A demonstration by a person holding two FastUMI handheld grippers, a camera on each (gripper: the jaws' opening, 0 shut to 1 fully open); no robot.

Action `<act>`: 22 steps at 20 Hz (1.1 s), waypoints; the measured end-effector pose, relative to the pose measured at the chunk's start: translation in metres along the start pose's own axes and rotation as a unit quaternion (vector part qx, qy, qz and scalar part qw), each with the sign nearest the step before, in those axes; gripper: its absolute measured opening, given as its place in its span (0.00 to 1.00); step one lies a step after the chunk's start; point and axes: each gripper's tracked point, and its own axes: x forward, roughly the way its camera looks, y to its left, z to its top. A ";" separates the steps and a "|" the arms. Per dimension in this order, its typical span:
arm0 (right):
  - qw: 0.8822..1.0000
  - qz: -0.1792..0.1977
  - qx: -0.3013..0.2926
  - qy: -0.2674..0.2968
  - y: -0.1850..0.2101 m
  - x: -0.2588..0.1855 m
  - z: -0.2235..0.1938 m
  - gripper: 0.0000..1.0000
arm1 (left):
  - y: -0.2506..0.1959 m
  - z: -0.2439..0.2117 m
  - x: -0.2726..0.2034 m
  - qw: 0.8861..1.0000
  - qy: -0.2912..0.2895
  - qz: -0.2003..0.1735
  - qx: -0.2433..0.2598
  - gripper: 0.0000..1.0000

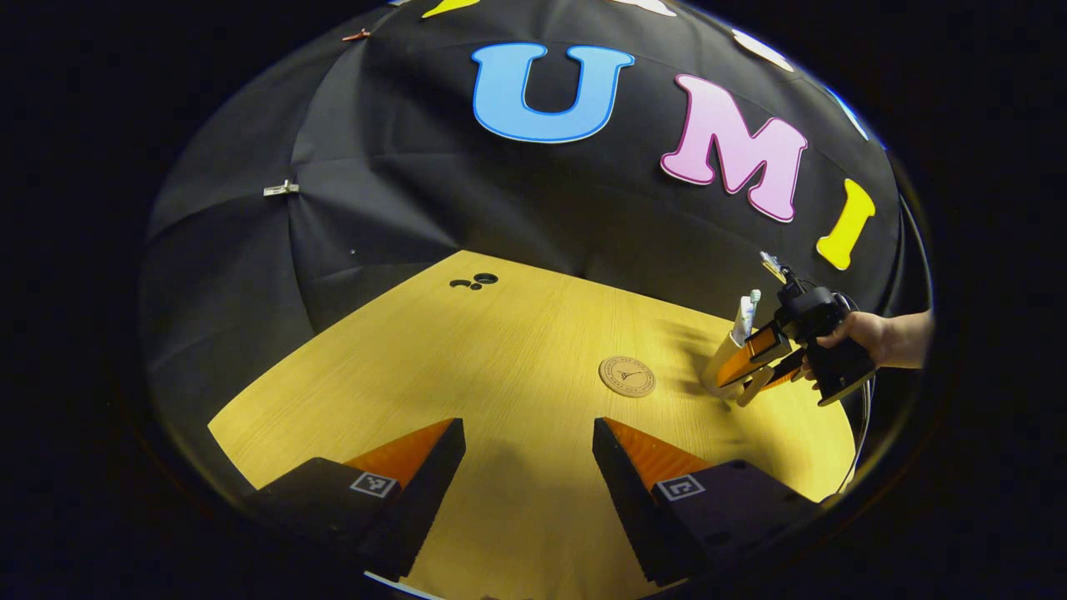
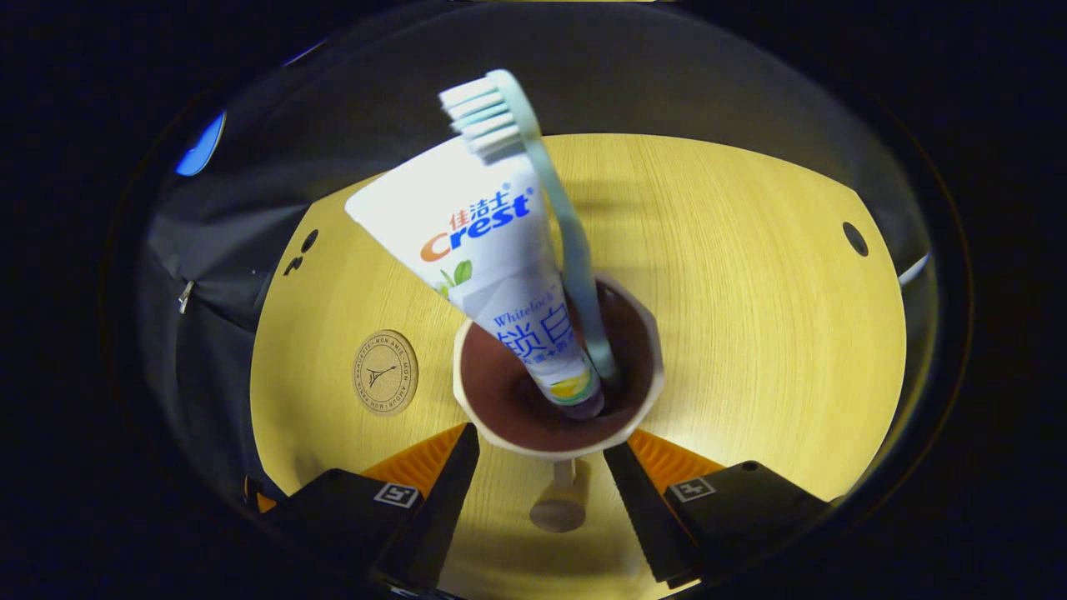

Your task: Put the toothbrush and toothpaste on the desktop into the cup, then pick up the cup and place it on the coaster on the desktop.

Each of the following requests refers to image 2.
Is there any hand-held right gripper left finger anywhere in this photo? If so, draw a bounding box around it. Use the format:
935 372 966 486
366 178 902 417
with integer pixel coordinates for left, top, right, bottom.
258 422 482 593

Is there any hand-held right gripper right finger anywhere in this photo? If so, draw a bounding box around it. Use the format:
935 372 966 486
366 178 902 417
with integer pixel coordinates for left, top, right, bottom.
602 429 834 584

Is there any beige cup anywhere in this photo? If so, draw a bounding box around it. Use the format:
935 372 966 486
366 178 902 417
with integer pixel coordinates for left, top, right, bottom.
453 271 666 534

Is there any round cork coaster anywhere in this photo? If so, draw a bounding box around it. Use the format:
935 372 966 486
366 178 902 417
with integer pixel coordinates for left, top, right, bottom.
352 330 419 417

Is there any mint green toothbrush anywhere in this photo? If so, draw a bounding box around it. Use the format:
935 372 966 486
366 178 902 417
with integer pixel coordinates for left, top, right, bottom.
438 69 619 384

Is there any white toothpaste tube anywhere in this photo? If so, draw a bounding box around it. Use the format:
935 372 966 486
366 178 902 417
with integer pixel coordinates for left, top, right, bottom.
344 137 605 420

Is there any wooden desktop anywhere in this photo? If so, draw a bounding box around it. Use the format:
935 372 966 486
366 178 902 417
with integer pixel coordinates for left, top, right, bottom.
250 133 908 600

